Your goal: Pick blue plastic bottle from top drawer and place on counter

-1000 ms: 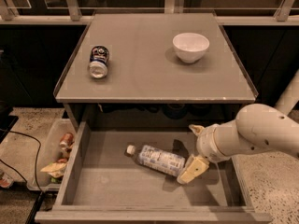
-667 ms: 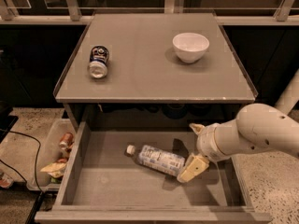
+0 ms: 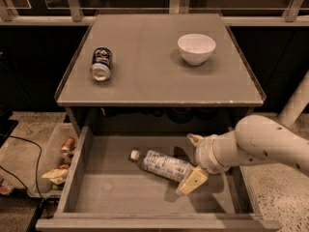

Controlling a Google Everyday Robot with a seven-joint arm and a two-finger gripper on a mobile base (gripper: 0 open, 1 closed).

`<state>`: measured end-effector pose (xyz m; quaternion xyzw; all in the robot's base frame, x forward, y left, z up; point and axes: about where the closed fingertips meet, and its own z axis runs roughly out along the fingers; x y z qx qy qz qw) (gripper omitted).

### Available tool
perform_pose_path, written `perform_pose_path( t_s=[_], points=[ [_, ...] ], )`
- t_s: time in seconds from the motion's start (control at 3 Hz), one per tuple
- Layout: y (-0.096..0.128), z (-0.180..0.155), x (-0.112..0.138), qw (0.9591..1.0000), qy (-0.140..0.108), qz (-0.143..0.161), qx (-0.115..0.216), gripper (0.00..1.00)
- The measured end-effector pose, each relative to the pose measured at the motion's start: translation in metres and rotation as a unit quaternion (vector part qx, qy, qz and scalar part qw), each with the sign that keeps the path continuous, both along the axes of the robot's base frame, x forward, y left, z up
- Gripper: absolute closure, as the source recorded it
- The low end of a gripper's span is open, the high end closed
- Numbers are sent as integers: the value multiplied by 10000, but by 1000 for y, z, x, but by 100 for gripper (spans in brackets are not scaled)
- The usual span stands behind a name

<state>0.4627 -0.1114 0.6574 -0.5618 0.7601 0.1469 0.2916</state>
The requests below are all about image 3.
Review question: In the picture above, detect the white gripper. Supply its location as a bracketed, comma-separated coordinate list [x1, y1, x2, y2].
[176, 131, 240, 195]

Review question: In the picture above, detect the clear plastic bottle blue label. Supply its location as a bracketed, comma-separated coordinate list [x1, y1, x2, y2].
[130, 150, 192, 183]

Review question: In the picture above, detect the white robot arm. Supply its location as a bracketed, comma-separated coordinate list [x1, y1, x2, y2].
[177, 72, 309, 195]

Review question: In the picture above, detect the grey open top drawer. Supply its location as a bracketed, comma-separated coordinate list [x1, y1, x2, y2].
[37, 127, 280, 232]

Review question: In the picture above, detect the grey counter cabinet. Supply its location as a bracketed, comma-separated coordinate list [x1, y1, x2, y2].
[55, 14, 266, 128]

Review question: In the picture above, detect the white ceramic bowl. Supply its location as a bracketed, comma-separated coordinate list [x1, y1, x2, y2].
[178, 34, 216, 65]

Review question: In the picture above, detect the orange soda can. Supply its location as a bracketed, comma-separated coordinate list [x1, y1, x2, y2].
[61, 137, 76, 155]

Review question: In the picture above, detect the blue aluminium can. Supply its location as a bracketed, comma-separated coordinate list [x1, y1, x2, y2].
[91, 47, 113, 81]

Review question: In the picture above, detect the clear plastic storage bin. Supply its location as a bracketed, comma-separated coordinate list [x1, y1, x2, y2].
[27, 123, 78, 198]

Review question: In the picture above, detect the yellow snack bag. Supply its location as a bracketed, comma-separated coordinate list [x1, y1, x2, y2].
[42, 168, 69, 185]

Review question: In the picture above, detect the metal window railing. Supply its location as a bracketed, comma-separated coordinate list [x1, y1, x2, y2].
[0, 0, 309, 26]

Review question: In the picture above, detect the black cable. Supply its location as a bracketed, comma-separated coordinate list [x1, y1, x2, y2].
[0, 132, 45, 199]

